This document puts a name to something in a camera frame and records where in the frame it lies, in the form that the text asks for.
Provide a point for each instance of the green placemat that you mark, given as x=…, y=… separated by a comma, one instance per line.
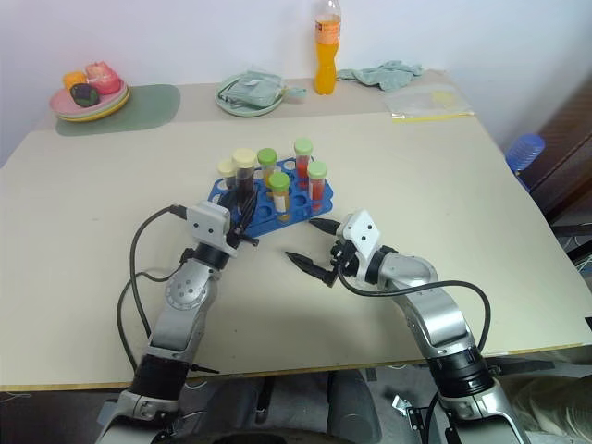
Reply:
x=148, y=108

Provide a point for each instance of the cream-capped short test tube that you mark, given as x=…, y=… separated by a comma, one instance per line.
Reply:
x=226, y=168

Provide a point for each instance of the blue plastic water bottle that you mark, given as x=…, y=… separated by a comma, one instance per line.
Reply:
x=525, y=155

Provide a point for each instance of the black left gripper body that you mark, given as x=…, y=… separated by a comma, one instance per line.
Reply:
x=239, y=238

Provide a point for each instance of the brown wooden cabinet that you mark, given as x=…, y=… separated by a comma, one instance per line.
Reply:
x=569, y=152

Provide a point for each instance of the pink plate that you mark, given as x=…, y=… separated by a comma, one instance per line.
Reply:
x=60, y=104

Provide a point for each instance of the cream-capped dark liquid tube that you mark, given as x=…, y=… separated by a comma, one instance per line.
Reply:
x=244, y=178

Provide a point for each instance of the green-capped yellow liquid tube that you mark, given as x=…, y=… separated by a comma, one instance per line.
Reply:
x=267, y=159

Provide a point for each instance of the green-capped white-labelled yellow tube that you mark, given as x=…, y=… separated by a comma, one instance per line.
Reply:
x=279, y=192

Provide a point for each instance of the pale green cloth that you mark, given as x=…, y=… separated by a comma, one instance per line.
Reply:
x=384, y=76

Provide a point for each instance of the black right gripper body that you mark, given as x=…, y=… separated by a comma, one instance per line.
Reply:
x=343, y=263

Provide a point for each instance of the yellow plate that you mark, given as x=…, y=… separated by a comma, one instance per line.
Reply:
x=111, y=114

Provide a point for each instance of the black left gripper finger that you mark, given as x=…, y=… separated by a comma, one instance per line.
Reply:
x=250, y=208
x=235, y=210

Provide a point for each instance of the pale green plate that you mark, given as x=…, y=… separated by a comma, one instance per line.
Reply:
x=240, y=111

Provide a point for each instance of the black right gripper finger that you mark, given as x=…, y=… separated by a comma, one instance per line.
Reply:
x=326, y=226
x=307, y=264

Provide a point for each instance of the pink toy fruit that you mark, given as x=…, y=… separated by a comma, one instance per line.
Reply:
x=104, y=76

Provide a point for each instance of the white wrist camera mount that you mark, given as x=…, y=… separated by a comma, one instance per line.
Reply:
x=209, y=222
x=363, y=231

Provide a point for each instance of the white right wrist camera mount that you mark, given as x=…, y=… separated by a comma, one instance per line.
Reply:
x=363, y=231

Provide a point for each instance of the dark purple toy fruit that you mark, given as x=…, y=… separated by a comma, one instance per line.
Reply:
x=84, y=94

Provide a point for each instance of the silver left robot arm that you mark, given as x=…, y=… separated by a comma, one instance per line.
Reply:
x=185, y=287

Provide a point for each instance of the light green plate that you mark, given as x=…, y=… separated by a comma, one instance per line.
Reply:
x=122, y=99

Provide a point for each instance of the blue test tube rack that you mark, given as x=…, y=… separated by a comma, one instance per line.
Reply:
x=300, y=201

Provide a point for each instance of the orange soda bottle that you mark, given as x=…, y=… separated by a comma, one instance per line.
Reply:
x=326, y=60

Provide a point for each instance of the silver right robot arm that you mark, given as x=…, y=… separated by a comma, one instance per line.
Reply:
x=430, y=300

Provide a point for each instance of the dark grey rounded shape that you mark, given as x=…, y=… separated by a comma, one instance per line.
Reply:
x=351, y=407

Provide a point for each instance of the orange toy fruit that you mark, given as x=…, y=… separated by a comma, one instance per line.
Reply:
x=74, y=78

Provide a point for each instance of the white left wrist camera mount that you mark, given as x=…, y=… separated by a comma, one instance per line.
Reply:
x=209, y=222

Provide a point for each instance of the pale green packaged pouch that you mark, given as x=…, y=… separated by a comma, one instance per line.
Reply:
x=252, y=90

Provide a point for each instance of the clear zip plastic bag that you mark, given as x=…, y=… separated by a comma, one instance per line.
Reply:
x=425, y=104

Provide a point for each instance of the green-capped red liquid tube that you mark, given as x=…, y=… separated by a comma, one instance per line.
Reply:
x=317, y=182
x=303, y=159

